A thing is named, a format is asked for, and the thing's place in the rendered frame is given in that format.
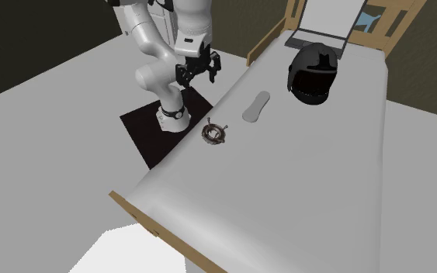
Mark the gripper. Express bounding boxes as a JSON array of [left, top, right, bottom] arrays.
[[175, 42, 223, 89]]

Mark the grey oblong remote control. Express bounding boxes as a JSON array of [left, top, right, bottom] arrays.
[[241, 90, 271, 124]]

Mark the black robot stand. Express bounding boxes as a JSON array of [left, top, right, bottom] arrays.
[[119, 86, 214, 171]]

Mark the black helmet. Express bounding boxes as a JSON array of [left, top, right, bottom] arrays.
[[286, 42, 339, 106]]

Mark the wooden bed with white mattress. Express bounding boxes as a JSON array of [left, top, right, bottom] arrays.
[[108, 0, 428, 273]]

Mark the open grey laptop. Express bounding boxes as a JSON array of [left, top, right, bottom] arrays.
[[284, 0, 367, 60]]

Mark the brown round ring-shaped object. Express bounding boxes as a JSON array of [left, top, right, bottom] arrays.
[[201, 117, 229, 146]]

